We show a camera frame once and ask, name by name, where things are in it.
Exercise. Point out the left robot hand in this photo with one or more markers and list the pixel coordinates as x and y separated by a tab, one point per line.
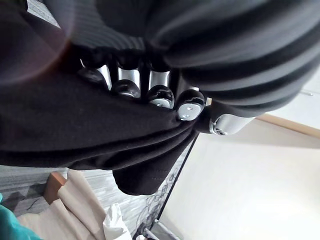
225	50

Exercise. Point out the dark brown cloth garment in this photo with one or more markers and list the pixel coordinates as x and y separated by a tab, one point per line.
87	130

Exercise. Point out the white crumpled cloth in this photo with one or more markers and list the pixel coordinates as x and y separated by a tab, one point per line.
115	221

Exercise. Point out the beige bed sheet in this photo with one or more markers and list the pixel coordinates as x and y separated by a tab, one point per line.
67	215

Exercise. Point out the teal cloth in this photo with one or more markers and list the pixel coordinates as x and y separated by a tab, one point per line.
12	222

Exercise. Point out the light wooden trim strip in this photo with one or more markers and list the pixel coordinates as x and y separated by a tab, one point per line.
290	126

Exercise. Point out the grey scribble pattern rug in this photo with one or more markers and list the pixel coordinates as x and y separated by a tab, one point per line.
156	200

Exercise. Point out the thin black frame bar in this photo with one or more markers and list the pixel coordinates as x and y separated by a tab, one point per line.
178	172

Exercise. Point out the brown wooden bed frame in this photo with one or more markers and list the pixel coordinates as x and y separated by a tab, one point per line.
54	183

